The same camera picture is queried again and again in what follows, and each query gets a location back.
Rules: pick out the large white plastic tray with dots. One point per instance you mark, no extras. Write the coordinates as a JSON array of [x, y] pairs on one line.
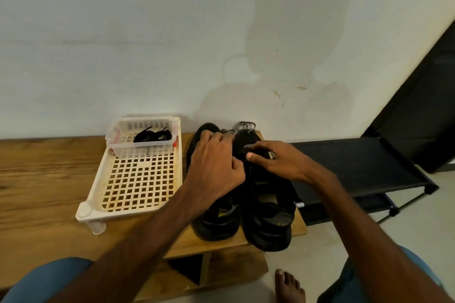
[[135, 185]]

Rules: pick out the black white patterned shoelace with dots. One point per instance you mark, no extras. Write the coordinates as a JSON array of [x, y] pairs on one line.
[[229, 131], [243, 126]]

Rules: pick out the person's blue shorts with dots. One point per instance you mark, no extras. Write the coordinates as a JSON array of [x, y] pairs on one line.
[[42, 281]]

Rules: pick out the low wooden table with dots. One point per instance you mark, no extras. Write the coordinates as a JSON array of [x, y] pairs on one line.
[[35, 193]]

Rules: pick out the person's right hand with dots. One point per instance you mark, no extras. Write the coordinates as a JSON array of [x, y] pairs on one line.
[[284, 163]]

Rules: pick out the person's right forearm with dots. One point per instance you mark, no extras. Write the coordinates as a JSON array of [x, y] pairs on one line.
[[387, 246]]

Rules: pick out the person's left forearm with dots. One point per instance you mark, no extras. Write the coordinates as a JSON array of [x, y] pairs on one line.
[[135, 253]]

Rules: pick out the black shoe rack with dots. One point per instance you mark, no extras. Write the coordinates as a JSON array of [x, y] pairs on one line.
[[362, 164]]

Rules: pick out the black shoe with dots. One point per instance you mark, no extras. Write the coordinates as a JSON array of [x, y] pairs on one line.
[[270, 225], [217, 221]]

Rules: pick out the small white plastic basket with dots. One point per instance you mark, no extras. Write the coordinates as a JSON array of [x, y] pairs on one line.
[[121, 148]]

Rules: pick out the dark door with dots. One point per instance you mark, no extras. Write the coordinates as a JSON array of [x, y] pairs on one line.
[[426, 107]]

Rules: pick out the black shoelaces bundle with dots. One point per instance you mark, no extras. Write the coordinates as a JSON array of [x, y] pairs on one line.
[[151, 136]]

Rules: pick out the person's left hand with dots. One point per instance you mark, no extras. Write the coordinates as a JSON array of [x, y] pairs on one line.
[[213, 168]]

